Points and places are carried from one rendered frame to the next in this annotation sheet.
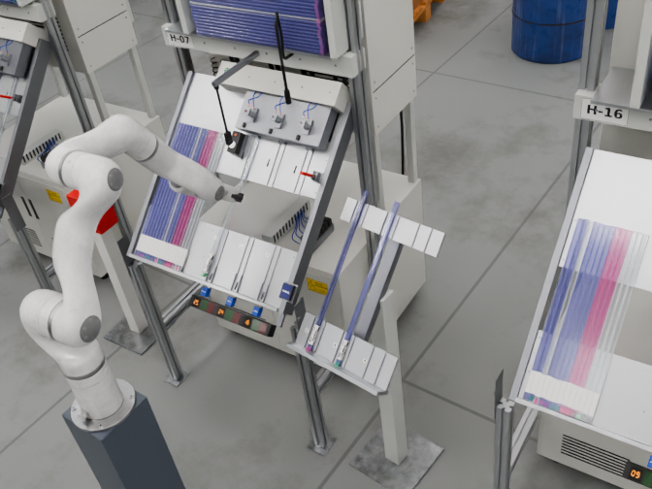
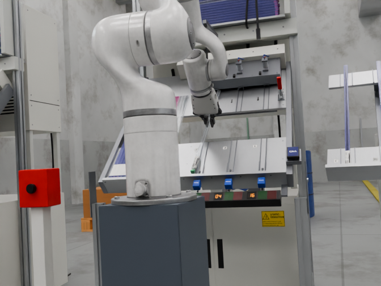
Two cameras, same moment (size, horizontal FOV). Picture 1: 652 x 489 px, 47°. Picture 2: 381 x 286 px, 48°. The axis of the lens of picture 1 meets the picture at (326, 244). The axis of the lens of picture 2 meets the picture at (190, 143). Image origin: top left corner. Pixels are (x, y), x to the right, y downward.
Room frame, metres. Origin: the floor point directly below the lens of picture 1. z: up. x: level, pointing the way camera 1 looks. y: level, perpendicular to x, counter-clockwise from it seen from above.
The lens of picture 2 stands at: (0.55, 1.00, 0.79)
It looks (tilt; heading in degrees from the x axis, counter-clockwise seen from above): 2 degrees up; 338
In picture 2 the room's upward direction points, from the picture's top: 3 degrees counter-clockwise
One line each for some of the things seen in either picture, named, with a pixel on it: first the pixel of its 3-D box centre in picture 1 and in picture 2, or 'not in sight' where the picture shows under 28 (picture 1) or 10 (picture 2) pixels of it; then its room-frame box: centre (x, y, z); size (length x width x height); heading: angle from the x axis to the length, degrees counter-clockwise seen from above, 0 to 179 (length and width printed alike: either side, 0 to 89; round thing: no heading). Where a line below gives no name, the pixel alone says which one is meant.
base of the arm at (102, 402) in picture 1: (94, 385); (152, 159); (1.47, 0.72, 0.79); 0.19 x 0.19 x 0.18
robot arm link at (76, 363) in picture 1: (60, 330); (133, 66); (1.49, 0.74, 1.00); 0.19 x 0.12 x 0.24; 56
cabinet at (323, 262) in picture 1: (315, 260); (229, 255); (2.44, 0.05, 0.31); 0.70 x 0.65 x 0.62; 52
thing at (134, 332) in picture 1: (115, 266); (42, 260); (2.51, 0.91, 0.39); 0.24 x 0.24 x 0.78; 52
